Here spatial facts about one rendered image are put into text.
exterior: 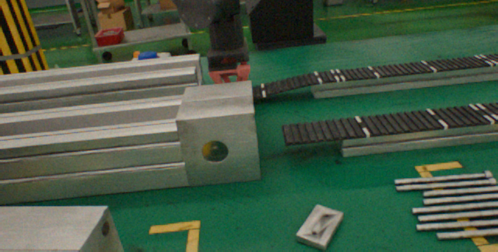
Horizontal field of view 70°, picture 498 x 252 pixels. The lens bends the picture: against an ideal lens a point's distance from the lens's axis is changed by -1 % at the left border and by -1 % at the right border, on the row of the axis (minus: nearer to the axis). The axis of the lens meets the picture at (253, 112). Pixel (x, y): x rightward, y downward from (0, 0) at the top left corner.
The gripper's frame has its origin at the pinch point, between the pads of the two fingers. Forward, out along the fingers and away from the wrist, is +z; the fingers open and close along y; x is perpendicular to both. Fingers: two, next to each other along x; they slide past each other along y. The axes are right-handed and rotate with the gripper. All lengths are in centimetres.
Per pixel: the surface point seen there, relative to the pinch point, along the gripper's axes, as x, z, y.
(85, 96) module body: -24.3, -4.6, 4.4
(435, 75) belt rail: 35.8, -0.3, 1.8
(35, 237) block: -13.3, -7.3, 40.4
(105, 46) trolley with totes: -126, 49, -268
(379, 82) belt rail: 25.8, -0.2, 1.8
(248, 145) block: 2.2, -3.2, 23.7
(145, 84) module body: -13.8, -5.5, 4.7
